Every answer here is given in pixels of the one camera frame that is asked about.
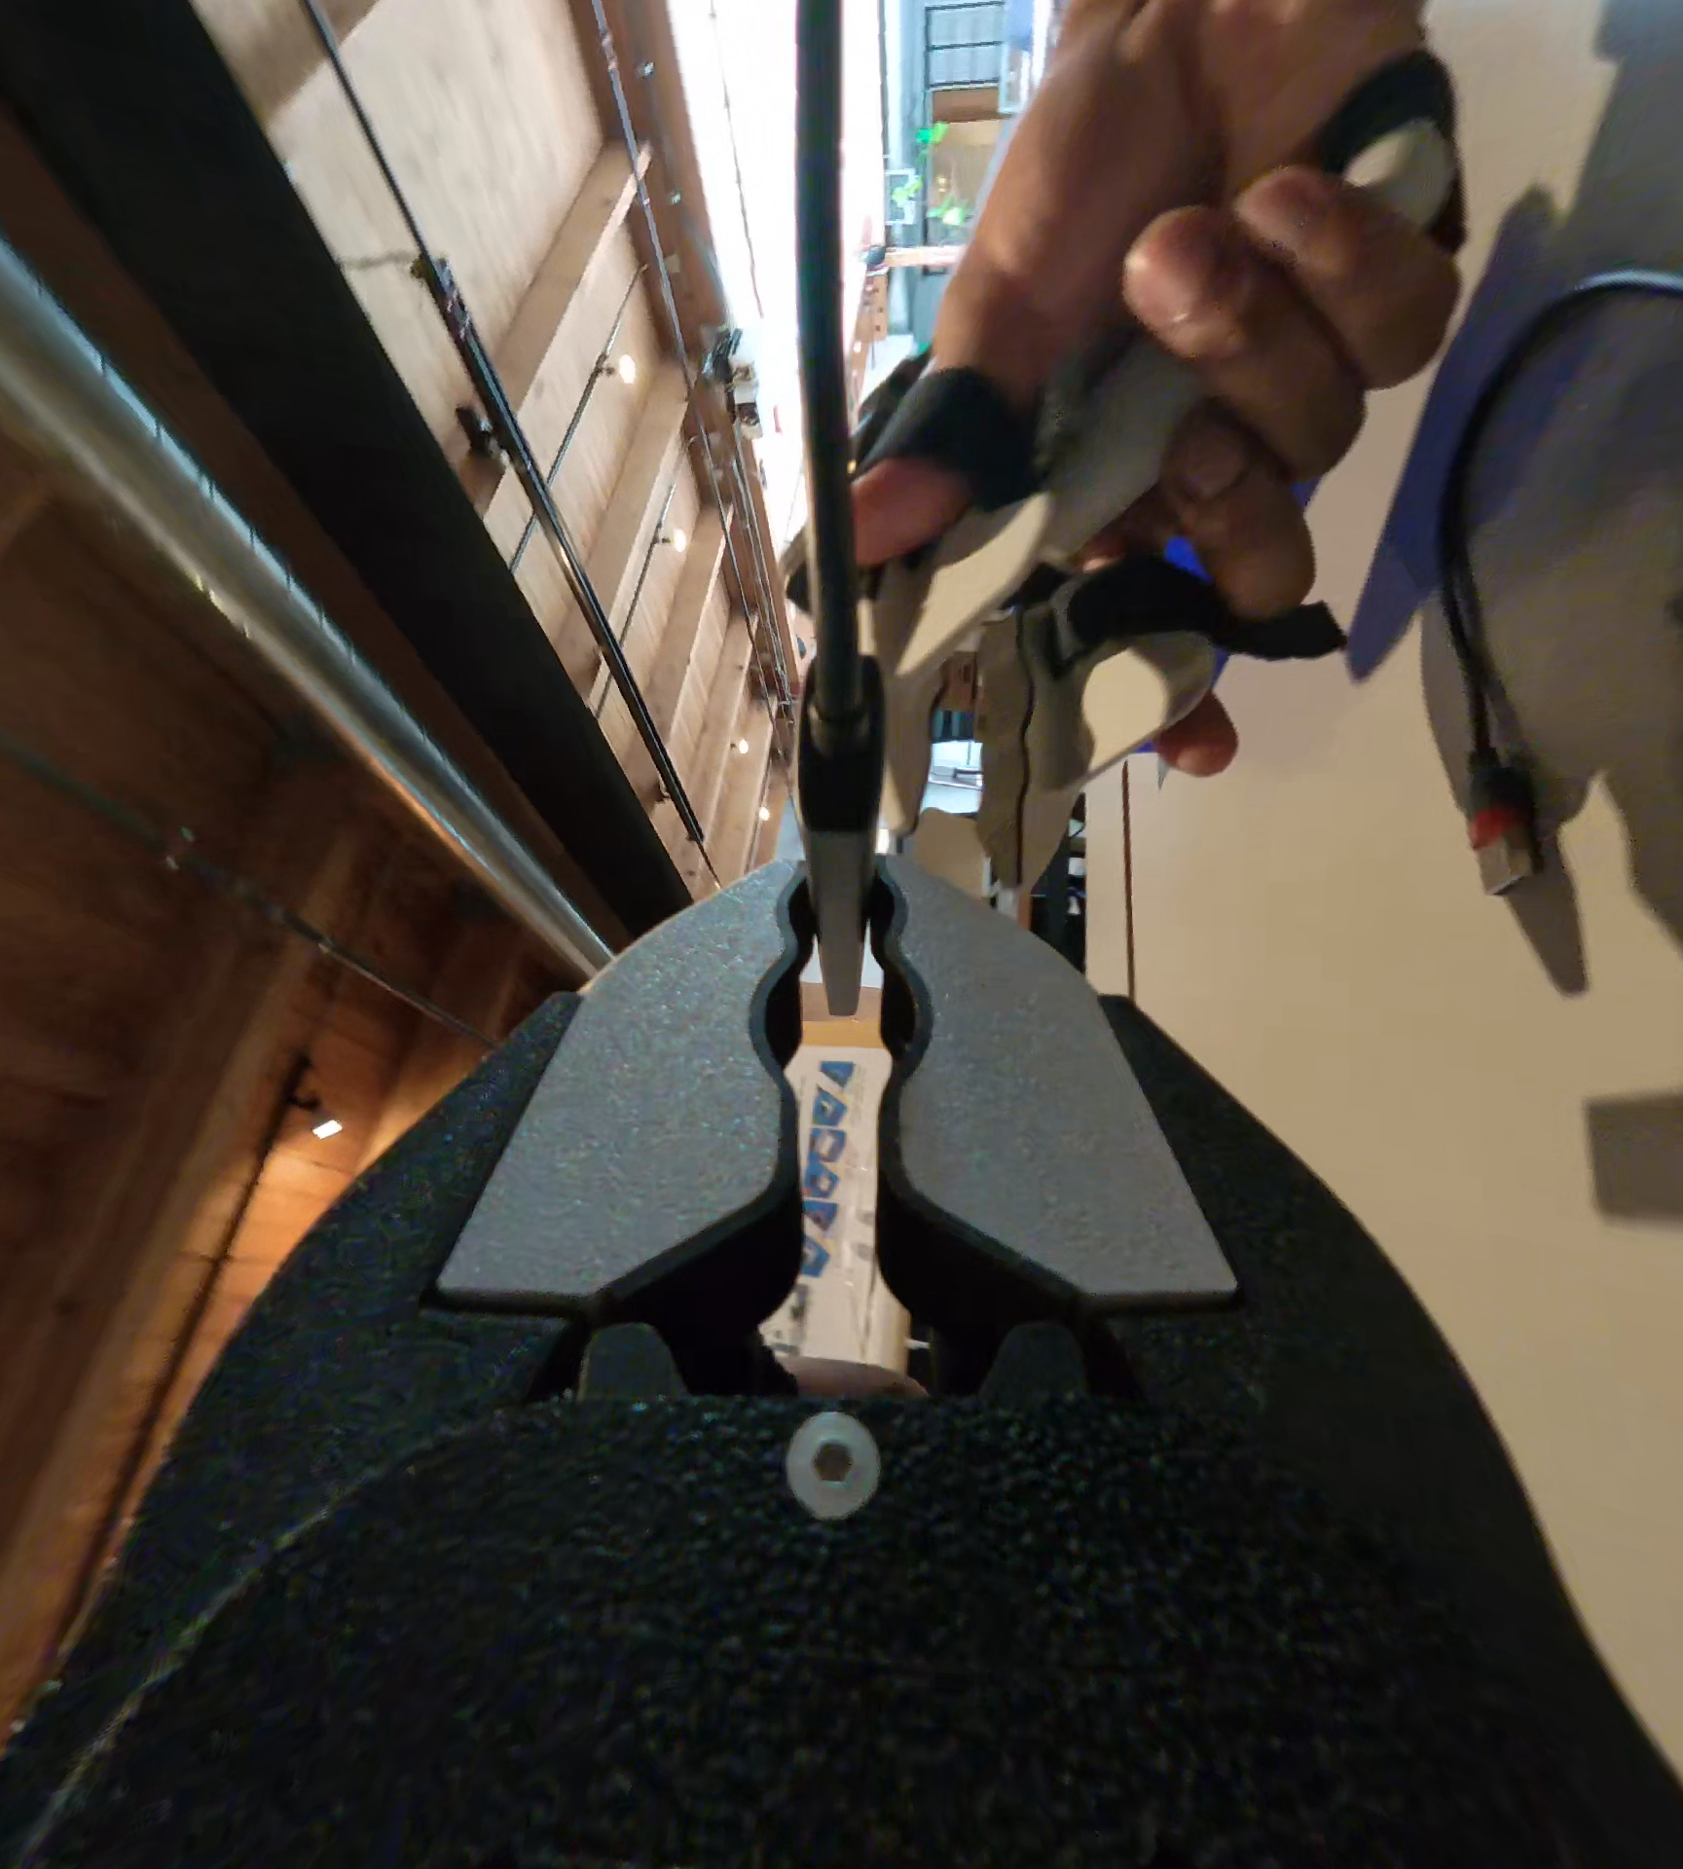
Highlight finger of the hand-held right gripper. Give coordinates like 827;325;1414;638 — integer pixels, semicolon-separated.
970;625;1036;890
1024;638;1129;888

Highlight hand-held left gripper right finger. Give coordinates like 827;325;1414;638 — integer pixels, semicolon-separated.
872;853;1240;1320

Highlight black usb cable red plug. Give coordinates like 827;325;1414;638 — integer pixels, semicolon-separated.
1437;269;1683;897

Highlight person's right hand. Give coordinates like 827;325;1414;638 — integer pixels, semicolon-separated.
847;0;1462;781

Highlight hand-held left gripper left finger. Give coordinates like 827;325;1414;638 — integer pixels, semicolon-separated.
434;858;804;1324

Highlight silver ventilation duct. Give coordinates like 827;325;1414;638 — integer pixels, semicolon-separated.
0;130;615;983

